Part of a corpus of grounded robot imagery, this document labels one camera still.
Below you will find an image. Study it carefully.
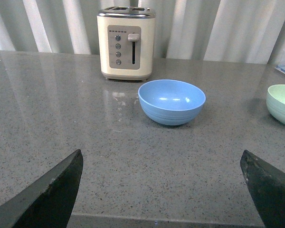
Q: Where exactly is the green bowl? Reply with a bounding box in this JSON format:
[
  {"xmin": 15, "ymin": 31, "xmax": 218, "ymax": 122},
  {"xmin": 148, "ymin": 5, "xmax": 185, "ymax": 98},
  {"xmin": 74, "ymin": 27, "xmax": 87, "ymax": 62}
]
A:
[{"xmin": 266, "ymin": 84, "xmax": 285, "ymax": 125}]

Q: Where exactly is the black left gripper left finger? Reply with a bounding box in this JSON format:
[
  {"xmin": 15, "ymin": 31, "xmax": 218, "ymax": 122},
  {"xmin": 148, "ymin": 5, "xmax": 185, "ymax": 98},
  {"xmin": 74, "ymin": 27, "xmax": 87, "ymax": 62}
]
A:
[{"xmin": 0, "ymin": 150, "xmax": 83, "ymax": 228}]

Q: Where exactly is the white curtain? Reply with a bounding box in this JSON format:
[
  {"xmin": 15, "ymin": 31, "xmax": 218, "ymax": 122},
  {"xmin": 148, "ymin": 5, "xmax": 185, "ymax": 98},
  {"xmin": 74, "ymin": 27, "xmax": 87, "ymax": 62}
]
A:
[{"xmin": 0, "ymin": 0, "xmax": 285, "ymax": 64}]

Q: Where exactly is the blue bowl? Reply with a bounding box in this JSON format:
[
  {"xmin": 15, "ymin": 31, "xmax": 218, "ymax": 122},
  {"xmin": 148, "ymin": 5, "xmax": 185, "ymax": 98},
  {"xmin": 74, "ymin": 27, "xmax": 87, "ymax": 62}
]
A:
[{"xmin": 138, "ymin": 79, "xmax": 206, "ymax": 126}]

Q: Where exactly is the cream two-slot toaster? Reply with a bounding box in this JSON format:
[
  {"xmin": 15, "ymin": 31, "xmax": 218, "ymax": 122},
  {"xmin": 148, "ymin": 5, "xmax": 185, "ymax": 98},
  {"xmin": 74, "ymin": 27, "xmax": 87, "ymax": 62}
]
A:
[{"xmin": 97, "ymin": 6, "xmax": 156, "ymax": 81}]

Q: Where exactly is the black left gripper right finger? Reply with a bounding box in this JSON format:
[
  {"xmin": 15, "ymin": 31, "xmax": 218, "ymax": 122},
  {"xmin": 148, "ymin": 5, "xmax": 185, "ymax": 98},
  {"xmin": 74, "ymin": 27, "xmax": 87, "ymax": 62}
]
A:
[{"xmin": 240, "ymin": 150, "xmax": 285, "ymax": 228}]

